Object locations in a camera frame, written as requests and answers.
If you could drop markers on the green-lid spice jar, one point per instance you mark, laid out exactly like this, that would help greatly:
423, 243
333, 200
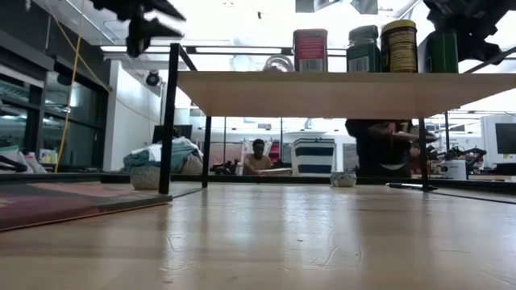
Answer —
439, 54

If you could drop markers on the wooden shelf with black frame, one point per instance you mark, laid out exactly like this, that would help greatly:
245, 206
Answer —
322, 94

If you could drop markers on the round black wall camera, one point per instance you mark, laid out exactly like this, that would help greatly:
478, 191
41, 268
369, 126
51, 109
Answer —
153, 79

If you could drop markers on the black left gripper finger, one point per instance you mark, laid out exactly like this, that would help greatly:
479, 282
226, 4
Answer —
159, 29
161, 6

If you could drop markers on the red-lid spice jar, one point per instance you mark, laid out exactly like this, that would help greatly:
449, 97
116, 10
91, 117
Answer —
310, 50

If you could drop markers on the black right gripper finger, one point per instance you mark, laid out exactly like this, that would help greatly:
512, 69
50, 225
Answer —
479, 44

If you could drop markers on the clear glass spice jar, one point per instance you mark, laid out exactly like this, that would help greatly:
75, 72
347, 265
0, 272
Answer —
278, 64

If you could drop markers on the black computer monitor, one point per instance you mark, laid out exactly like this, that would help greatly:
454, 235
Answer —
183, 131
506, 139

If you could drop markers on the dark green box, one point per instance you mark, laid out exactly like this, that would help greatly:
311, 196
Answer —
363, 52

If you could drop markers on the person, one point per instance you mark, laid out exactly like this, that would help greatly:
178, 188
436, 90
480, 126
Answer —
258, 159
379, 153

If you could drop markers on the white plastic bag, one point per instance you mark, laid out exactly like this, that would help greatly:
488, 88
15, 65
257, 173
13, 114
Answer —
12, 155

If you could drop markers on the white round container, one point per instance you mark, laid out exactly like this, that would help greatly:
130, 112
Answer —
454, 170

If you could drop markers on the yellow-lid spice jar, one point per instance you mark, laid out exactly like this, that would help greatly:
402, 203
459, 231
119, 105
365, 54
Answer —
399, 48

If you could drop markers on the navy and white striped bin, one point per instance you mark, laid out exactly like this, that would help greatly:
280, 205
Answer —
313, 157

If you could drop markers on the pile of cloths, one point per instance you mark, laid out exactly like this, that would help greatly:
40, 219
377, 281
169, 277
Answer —
177, 157

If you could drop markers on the speckled metal tin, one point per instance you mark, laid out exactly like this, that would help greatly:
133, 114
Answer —
144, 178
343, 179

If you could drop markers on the black background robot arm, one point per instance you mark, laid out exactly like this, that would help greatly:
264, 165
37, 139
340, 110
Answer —
463, 155

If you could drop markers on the black pen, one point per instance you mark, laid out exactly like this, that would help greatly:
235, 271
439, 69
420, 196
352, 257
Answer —
403, 186

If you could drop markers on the black table edge rail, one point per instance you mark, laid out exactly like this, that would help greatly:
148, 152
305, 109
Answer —
242, 178

